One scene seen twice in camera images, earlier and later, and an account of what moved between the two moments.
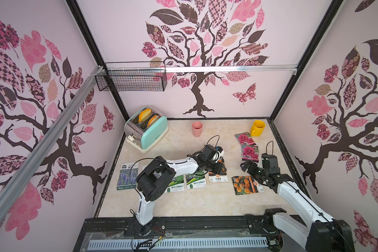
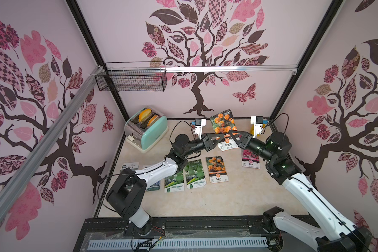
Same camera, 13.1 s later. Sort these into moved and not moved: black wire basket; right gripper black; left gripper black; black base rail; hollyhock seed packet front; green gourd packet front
Moved: left gripper black; right gripper black
Not moved: hollyhock seed packet front; green gourd packet front; black wire basket; black base rail
